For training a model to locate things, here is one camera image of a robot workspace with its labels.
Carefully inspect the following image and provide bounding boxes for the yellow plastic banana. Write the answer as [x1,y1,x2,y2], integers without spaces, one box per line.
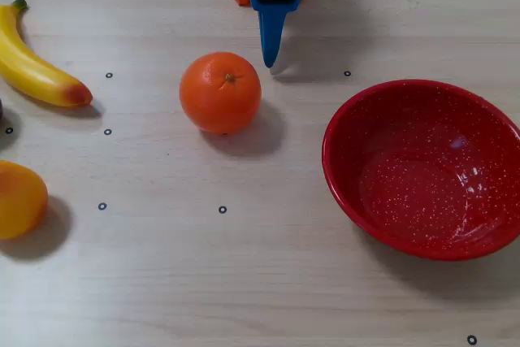
[0,0,93,108]

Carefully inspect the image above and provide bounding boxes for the red speckled enamel bowl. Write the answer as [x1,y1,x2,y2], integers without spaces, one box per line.
[321,79,520,262]

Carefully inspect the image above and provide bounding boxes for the orange fruit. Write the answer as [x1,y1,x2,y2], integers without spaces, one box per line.
[179,51,262,136]

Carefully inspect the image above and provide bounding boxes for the yellow orange mango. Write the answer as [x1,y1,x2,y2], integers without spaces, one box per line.
[0,159,49,241]

